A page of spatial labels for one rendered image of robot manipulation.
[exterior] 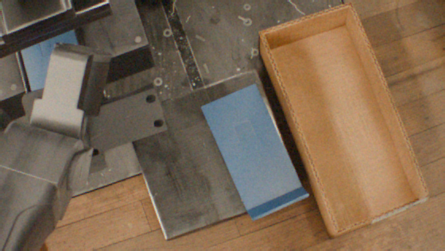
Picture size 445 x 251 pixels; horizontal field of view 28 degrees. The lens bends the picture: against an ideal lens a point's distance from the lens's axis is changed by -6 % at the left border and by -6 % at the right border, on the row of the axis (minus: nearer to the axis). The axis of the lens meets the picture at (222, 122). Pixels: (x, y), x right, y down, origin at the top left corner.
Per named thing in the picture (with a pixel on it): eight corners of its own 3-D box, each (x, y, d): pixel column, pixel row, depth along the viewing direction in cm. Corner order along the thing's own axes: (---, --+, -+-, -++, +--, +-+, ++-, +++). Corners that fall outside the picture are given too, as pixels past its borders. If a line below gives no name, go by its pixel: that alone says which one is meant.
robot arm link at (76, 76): (48, 37, 90) (6, 42, 79) (129, 55, 90) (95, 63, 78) (25, 150, 92) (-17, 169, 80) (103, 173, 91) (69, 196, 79)
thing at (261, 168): (253, 224, 110) (253, 221, 107) (200, 107, 114) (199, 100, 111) (307, 200, 111) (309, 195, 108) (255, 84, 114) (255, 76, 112)
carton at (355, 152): (330, 241, 112) (334, 231, 105) (258, 53, 118) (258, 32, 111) (423, 202, 113) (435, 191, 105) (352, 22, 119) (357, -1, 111)
